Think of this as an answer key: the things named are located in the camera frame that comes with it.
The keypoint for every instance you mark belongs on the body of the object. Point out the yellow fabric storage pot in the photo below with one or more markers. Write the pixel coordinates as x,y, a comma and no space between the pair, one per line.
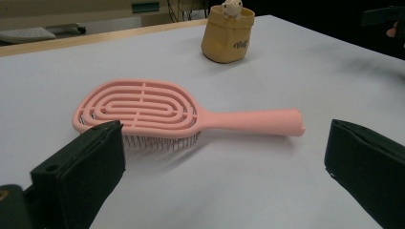
223,41

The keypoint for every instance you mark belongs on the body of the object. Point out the small beige plush toy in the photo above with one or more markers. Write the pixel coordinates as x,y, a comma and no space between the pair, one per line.
231,8

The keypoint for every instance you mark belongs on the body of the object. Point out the white office chair base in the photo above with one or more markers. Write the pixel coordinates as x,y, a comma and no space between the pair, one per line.
25,34

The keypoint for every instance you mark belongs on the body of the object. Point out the wooden table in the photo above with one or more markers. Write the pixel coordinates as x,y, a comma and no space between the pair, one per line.
95,38

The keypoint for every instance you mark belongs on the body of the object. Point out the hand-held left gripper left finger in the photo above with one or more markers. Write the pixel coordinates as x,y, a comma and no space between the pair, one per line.
79,171

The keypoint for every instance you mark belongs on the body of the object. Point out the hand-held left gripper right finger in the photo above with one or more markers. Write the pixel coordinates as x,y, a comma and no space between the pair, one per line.
369,171

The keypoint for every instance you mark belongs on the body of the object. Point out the pink hairbrush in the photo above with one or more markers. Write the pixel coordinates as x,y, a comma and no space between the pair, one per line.
254,121

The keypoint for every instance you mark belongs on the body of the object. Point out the black curtain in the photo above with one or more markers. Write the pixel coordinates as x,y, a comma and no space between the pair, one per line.
318,19

